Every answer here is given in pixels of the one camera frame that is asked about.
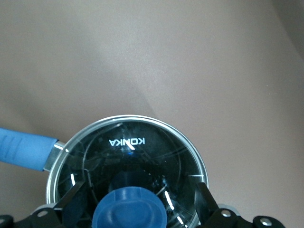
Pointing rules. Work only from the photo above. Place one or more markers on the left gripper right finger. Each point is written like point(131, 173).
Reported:
point(204, 202)

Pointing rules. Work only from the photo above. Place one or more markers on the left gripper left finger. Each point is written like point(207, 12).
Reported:
point(69, 199)

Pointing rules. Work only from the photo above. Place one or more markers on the glass lid with blue knob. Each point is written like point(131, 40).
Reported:
point(128, 209)

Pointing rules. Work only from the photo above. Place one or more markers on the brown table mat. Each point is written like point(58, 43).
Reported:
point(166, 59)

